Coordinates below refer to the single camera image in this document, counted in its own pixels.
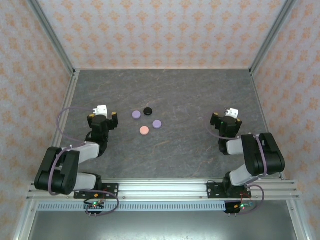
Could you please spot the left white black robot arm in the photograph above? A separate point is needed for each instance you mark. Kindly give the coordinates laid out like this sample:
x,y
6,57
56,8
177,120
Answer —
x,y
57,170

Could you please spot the purple earbud charging case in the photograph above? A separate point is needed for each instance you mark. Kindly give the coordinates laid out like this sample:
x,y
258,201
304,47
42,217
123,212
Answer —
x,y
157,123
136,114

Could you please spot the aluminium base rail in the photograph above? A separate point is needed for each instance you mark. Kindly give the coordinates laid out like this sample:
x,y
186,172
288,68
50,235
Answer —
x,y
162,190

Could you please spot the grey metal front plate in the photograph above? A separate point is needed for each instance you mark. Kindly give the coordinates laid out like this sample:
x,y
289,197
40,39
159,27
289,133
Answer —
x,y
162,227

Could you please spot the black earbud charging case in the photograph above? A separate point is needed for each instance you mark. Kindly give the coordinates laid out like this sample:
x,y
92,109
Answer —
x,y
148,111

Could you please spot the aluminium table side rail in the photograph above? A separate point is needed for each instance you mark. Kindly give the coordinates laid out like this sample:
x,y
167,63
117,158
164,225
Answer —
x,y
261,100
72,85

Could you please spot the pink earbud charging case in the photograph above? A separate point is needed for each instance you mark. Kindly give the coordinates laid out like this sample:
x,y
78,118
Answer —
x,y
144,130

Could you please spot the small circuit board with LEDs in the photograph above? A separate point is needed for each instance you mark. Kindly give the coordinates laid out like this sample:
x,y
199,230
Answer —
x,y
241,206
95,205

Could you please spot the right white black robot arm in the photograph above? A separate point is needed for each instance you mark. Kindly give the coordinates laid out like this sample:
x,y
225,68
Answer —
x,y
262,155

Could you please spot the aluminium frame post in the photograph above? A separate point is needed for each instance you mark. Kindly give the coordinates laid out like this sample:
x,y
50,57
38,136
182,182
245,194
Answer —
x,y
52,35
273,35

